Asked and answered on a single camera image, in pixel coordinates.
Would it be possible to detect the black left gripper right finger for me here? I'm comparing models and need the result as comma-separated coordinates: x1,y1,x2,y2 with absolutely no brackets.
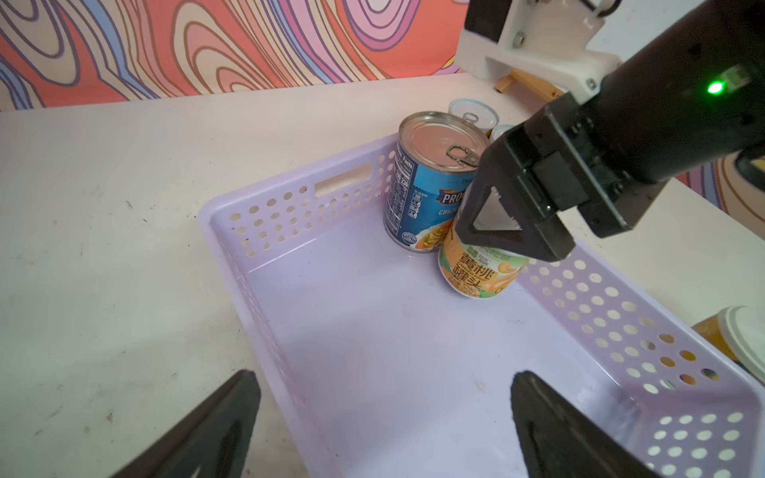
510,370,657,478

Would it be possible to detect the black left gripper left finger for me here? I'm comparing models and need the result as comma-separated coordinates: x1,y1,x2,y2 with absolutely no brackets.
115,370,261,477

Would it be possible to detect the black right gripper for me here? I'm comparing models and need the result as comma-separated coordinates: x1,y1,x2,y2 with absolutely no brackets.
455,1,764,262

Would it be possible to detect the white lid can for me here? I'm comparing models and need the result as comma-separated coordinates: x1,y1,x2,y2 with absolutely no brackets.
692,306,764,384
438,220,530,299
489,123,515,143
448,98,499,137

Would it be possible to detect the white lid can back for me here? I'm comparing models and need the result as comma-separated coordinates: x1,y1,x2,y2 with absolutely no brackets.
448,98,499,137

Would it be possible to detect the purple plastic basket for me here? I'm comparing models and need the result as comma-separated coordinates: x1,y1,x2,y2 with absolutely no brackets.
198,137,764,477

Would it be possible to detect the wooden easel stand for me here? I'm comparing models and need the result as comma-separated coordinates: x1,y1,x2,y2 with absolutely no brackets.
494,69,565,103

